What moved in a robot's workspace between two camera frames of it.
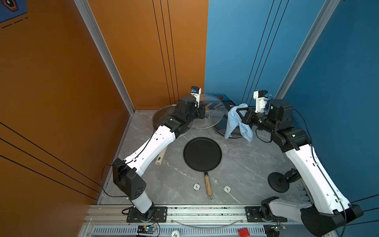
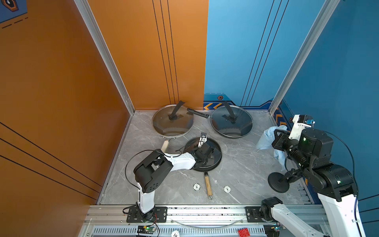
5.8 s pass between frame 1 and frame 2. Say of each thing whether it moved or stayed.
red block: stayed
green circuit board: stayed
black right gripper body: moved
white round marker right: stayed
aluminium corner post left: stayed
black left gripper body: moved
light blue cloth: moved
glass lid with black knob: moved
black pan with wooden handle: stayed
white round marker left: stayed
